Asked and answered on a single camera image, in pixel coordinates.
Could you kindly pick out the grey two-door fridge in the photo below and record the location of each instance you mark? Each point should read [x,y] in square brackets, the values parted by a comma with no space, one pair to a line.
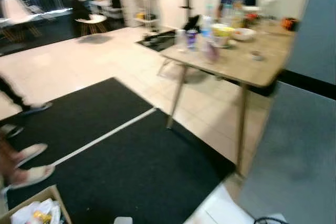
[310,35]

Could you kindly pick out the wooden seat chair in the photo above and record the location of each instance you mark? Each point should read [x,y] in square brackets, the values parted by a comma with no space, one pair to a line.
[93,20]

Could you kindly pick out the brown cardboard box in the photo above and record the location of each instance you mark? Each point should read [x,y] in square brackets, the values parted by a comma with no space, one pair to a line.
[59,205]

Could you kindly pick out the grey fridge compartment door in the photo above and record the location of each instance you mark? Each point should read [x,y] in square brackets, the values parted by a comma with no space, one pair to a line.
[294,150]

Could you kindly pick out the white chair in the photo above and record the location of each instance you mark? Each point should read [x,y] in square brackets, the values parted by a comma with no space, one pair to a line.
[16,9]

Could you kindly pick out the light wooden dining table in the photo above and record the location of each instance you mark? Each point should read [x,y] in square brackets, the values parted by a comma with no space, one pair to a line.
[247,64]

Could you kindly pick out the orange and black tool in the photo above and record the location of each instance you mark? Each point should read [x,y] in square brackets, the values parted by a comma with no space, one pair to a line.
[290,23]

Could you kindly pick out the person in dark trousers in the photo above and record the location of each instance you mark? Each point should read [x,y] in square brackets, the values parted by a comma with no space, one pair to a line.
[37,108]

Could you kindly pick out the white plastic bag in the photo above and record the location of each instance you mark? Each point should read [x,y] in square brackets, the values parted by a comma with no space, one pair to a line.
[31,213]

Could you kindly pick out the small white dish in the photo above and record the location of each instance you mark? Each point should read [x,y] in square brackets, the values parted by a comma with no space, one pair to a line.
[257,55]

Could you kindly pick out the purple drink can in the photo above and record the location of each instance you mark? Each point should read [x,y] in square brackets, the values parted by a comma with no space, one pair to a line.
[191,39]

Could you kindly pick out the blue label water bottle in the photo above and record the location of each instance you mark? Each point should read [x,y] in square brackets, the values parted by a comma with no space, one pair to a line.
[207,27]

